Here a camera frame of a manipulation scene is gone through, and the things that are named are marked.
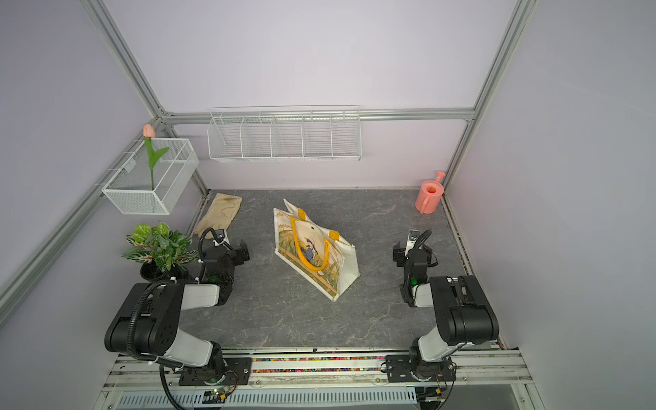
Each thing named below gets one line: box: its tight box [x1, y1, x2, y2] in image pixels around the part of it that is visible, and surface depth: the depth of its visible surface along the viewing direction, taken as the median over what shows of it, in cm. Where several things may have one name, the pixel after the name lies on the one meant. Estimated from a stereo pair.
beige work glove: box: [194, 193, 243, 240], surface depth 115 cm
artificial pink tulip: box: [142, 123, 170, 191], surface depth 85 cm
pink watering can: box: [415, 170, 446, 215], surface depth 108 cm
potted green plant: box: [122, 222, 200, 282], surface depth 75 cm
